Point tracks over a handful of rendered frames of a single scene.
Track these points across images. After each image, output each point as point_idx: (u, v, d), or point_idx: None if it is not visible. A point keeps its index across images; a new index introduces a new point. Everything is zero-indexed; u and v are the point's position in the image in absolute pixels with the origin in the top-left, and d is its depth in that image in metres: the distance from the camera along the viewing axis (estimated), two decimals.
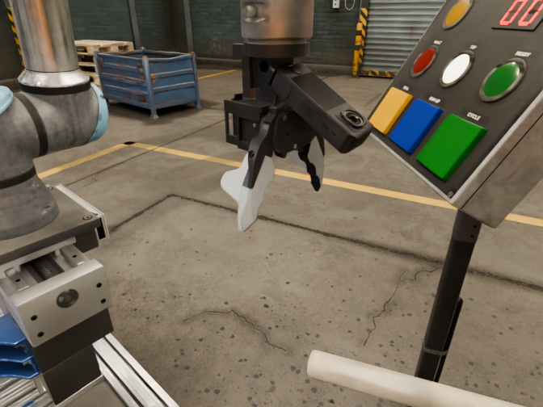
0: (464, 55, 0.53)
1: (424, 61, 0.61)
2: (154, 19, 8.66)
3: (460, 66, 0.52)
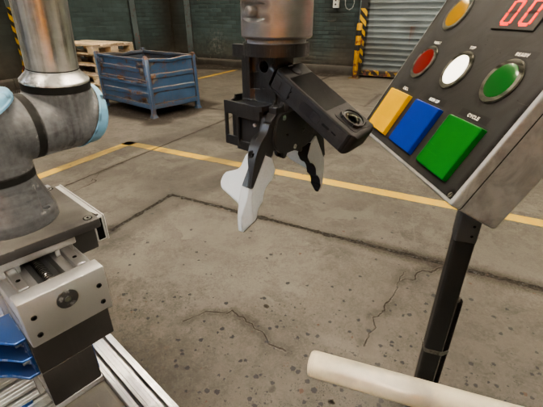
0: (464, 56, 0.53)
1: (424, 62, 0.61)
2: (154, 19, 8.66)
3: (460, 67, 0.52)
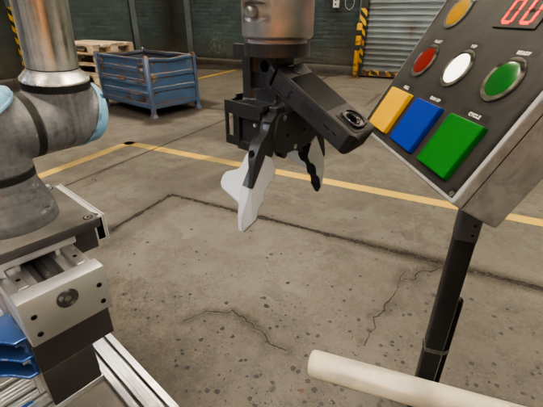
0: (465, 54, 0.53)
1: (425, 60, 0.61)
2: (154, 19, 8.66)
3: (461, 65, 0.52)
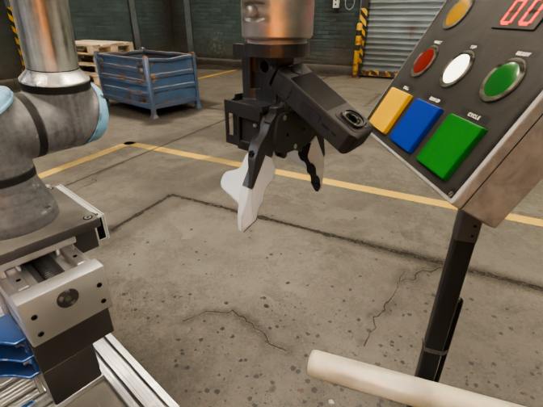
0: (465, 55, 0.53)
1: (424, 61, 0.61)
2: (154, 19, 8.66)
3: (460, 66, 0.52)
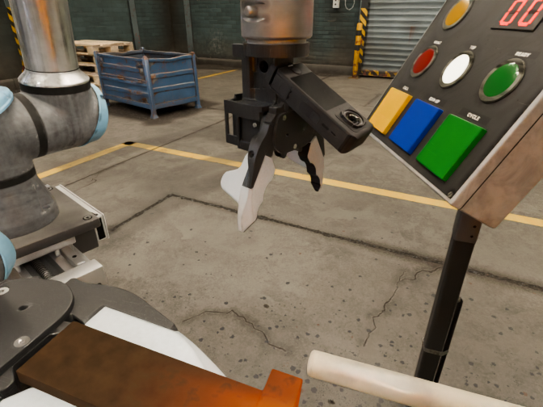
0: (464, 55, 0.53)
1: (424, 61, 0.61)
2: (154, 19, 8.66)
3: (460, 66, 0.52)
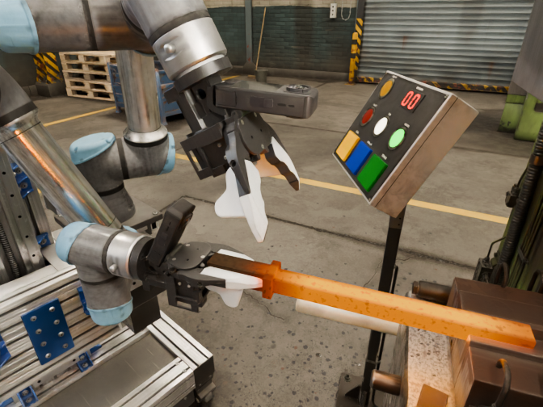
0: (385, 118, 0.91)
1: (367, 117, 1.00)
2: None
3: (382, 125, 0.91)
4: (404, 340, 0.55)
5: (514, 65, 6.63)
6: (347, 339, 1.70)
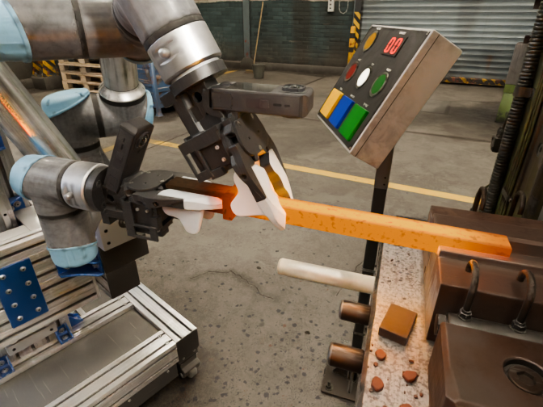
0: (368, 69, 0.88)
1: (351, 72, 0.97)
2: None
3: (365, 76, 0.87)
4: (376, 270, 0.52)
5: (512, 58, 6.59)
6: (338, 317, 1.67)
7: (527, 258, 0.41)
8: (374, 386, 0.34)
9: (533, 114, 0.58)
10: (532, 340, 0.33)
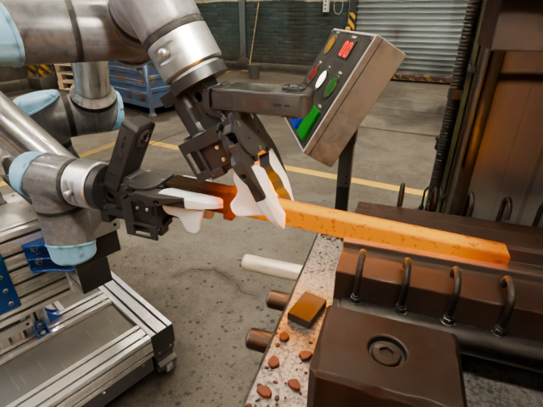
0: (325, 71, 0.91)
1: (313, 73, 1.00)
2: None
3: (322, 77, 0.91)
4: (305, 262, 0.55)
5: None
6: None
7: None
8: (270, 363, 0.38)
9: (460, 115, 0.61)
10: (410, 321, 0.36)
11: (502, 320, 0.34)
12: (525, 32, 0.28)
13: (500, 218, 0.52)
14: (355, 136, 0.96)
